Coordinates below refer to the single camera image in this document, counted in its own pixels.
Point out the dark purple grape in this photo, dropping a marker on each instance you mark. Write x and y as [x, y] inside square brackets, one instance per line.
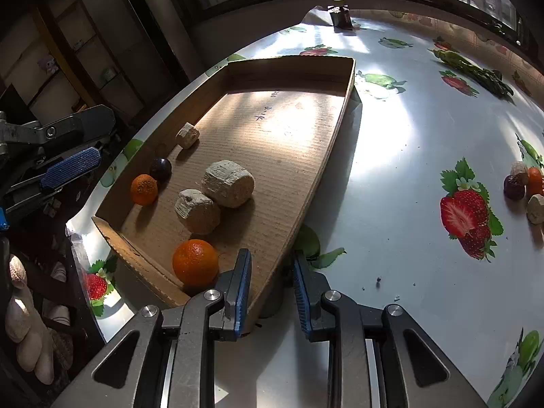
[160, 169]

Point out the large wrinkled red date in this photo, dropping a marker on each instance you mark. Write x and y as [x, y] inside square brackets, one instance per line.
[519, 172]

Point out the small beige cake piece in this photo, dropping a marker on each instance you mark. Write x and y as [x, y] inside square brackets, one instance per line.
[187, 136]

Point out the beige hexagonal cake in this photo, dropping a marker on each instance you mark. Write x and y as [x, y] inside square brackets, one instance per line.
[198, 213]

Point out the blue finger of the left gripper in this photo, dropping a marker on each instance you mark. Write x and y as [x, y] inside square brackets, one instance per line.
[71, 169]

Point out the dark red date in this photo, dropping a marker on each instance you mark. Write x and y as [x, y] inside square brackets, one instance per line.
[514, 189]

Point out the cardboard tray box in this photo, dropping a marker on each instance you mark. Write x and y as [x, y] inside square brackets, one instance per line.
[279, 119]

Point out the beige cake chunk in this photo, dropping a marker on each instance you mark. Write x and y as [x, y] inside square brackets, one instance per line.
[535, 209]

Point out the small dark jar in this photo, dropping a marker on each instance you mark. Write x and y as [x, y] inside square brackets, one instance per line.
[341, 18]

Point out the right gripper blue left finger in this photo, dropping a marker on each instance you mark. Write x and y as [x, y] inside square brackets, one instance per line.
[228, 322]

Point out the large beige cylindrical cake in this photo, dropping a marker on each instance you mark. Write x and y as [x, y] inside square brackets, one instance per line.
[228, 183]

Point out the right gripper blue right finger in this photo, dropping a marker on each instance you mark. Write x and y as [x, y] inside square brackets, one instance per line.
[313, 294]

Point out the fruit print tablecloth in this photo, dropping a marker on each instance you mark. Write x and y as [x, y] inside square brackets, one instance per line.
[414, 118]

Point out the orange tangerine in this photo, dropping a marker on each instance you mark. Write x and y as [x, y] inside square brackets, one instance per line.
[195, 263]
[534, 182]
[144, 190]

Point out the green leafy vegetable bunch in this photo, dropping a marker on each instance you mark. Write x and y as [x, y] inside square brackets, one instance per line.
[490, 79]

